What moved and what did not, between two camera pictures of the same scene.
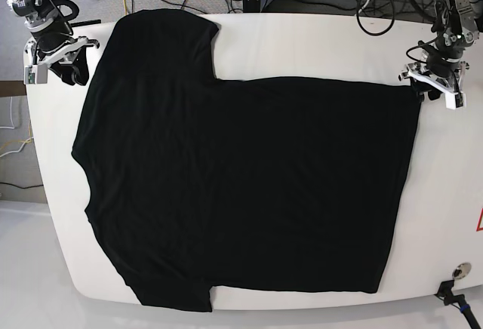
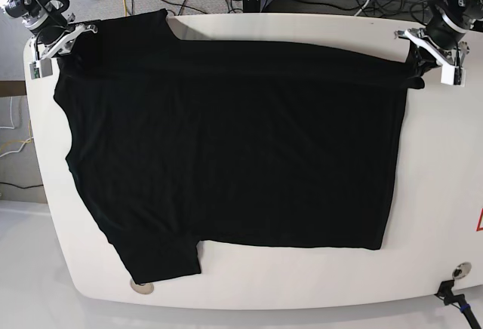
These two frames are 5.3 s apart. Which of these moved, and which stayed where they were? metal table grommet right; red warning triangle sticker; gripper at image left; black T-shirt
Moved: gripper at image left; black T-shirt
Stayed: metal table grommet right; red warning triangle sticker
